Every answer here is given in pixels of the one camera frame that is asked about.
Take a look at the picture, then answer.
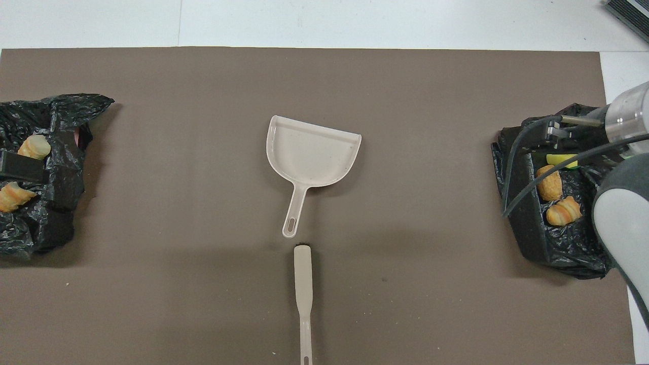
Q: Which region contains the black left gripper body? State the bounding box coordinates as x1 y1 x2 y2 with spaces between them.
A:
0 150 50 184

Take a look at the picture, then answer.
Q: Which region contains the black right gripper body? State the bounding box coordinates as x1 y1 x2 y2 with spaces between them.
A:
527 118 609 153

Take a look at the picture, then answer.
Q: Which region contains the beige stone piece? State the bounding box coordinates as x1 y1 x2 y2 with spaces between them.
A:
0 182 38 213
17 134 52 161

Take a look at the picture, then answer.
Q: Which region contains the brown toy bread roll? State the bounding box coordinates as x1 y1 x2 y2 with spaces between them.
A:
536 164 563 202

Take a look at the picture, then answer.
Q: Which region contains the toy croissant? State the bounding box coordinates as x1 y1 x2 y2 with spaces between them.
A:
546 196 583 227

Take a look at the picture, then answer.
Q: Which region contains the pink plastic dustpan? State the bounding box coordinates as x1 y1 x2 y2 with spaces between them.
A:
266 115 363 239

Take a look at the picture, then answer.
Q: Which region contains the pink hand brush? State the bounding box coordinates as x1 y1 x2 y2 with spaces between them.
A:
294 244 314 365

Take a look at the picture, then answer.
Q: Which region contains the crumpled black trash bag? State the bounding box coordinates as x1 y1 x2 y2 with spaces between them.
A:
0 93 115 259

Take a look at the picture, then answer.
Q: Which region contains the black bag lined open bin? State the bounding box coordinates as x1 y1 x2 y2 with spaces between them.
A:
491 103 629 280

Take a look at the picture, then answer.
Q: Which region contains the black ribbed panel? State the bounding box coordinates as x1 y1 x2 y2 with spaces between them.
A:
605 0 649 44

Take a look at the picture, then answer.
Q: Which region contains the brown table mat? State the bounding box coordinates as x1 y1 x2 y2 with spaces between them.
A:
0 47 636 365

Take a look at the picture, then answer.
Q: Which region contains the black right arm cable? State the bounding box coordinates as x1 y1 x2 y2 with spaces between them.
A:
501 115 649 218

